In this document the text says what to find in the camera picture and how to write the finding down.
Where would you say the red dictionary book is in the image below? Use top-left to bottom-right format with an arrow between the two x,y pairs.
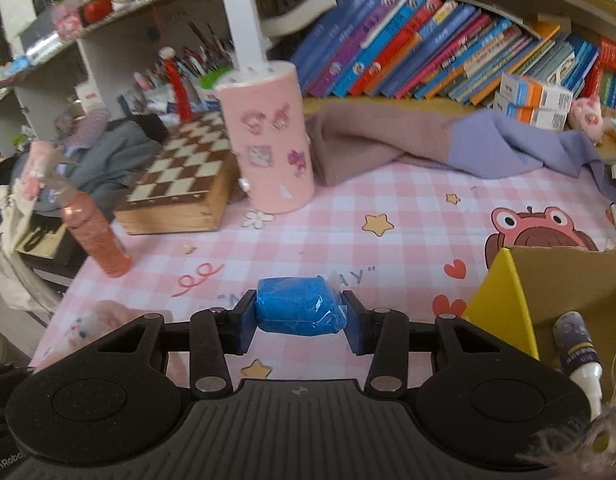
597,37 -> 616,72

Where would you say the blue white spray bottle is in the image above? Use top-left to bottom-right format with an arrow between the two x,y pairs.
553,311 -> 603,419

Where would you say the wooden chess board box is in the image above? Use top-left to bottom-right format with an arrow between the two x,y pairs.
115,110 -> 238,235

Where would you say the blue packet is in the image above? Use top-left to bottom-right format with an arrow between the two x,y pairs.
255,274 -> 347,337

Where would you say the pink plush glove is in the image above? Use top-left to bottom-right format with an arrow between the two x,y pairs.
32,299 -> 176,371

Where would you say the red round doll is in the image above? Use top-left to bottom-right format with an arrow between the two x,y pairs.
81,0 -> 113,25

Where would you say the pink cylindrical lamp base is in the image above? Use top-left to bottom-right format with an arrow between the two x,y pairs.
216,61 -> 314,214

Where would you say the yellow cardboard box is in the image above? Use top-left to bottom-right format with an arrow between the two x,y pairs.
463,247 -> 616,402

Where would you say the mauve and purple cloth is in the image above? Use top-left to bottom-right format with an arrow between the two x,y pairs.
306,101 -> 616,203

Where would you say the pink spray bottle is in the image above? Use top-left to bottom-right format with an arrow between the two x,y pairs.
41,172 -> 131,278

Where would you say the orange white medicine box upper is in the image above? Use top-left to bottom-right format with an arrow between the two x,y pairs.
498,74 -> 573,112

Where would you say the orange white medicine box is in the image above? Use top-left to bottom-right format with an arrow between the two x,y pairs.
492,91 -> 567,131
498,74 -> 573,112

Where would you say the orange white medicine box lower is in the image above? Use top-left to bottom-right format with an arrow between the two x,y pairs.
492,91 -> 567,131

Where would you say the white tote bag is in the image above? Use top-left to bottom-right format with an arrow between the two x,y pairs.
0,179 -> 61,314

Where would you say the grey clothing pile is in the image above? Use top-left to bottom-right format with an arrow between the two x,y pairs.
0,119 -> 161,219

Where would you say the pink pig plush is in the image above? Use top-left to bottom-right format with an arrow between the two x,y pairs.
568,96 -> 604,145

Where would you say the white lamp pole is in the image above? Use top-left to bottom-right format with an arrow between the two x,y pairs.
223,0 -> 268,70

